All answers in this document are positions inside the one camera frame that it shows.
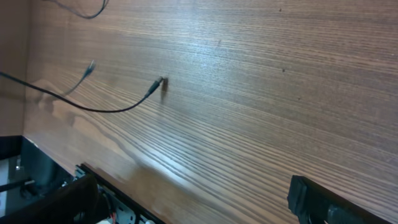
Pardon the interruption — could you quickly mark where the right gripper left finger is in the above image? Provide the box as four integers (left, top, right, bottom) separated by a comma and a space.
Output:
1, 175, 100, 224

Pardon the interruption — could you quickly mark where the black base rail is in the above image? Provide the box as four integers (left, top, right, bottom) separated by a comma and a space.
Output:
75, 164, 165, 224

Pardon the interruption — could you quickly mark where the thin black USB cable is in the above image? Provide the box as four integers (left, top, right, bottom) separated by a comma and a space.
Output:
46, 0, 110, 20

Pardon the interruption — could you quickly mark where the thick black USB cable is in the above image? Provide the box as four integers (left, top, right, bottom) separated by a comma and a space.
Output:
0, 60, 165, 113

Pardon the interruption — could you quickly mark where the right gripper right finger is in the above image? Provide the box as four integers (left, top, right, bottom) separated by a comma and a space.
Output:
287, 175, 391, 224

